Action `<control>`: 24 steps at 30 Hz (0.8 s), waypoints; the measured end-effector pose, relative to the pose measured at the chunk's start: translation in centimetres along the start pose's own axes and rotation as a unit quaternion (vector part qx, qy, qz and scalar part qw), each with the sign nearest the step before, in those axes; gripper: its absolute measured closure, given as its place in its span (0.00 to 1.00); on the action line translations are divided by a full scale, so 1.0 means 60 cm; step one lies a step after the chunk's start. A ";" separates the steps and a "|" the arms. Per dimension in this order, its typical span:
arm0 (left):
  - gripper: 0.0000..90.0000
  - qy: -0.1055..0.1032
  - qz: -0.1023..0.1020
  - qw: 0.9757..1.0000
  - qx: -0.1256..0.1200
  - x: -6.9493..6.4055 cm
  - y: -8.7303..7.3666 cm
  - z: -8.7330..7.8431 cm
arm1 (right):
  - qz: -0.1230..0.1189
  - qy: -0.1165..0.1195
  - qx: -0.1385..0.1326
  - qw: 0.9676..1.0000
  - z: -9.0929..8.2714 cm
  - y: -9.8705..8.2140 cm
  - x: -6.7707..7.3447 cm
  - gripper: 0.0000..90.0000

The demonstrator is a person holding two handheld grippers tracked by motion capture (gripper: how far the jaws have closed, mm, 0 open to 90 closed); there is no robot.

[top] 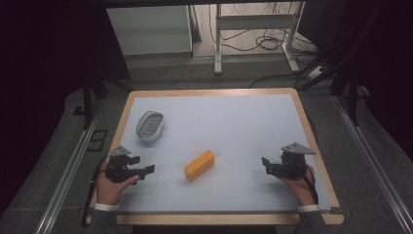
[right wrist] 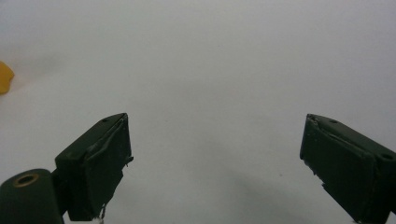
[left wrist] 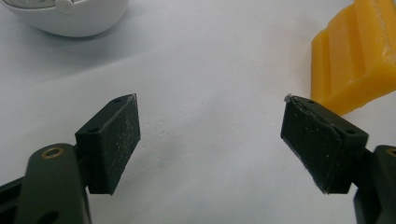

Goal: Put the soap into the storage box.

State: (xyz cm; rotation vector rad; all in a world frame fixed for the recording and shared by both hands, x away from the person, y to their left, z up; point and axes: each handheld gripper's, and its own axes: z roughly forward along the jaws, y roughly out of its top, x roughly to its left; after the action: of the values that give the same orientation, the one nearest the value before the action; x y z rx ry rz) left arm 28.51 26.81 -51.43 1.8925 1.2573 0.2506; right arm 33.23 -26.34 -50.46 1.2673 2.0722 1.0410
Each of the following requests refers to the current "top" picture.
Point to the dark curtain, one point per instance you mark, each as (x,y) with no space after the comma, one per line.
(48,48)
(373,48)

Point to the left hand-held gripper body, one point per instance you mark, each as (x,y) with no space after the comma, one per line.
(117,165)

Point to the white cabinet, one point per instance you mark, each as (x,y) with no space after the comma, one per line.
(149,29)

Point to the white power strip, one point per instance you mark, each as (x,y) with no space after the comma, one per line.
(316,72)

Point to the black metal stand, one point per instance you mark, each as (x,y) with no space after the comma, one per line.
(352,94)

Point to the black floor bracket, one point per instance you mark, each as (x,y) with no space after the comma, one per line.
(97,140)

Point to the white metal desk frame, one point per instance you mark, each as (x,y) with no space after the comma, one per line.
(253,22)

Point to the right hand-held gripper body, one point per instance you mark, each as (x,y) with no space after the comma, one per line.
(293,162)

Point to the person's right hand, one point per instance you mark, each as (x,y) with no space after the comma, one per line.
(300,190)

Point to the white table mat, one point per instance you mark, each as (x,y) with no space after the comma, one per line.
(233,130)

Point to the aluminium floor rail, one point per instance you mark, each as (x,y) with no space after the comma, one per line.
(376,162)
(69,175)

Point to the person's left hand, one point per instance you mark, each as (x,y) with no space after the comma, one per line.
(109,190)

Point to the black tripod stand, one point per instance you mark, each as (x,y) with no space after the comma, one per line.
(87,97)

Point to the orange soap bar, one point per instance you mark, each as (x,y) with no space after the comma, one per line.
(199,165)

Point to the grey oval soap dish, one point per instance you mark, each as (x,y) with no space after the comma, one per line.
(150,126)

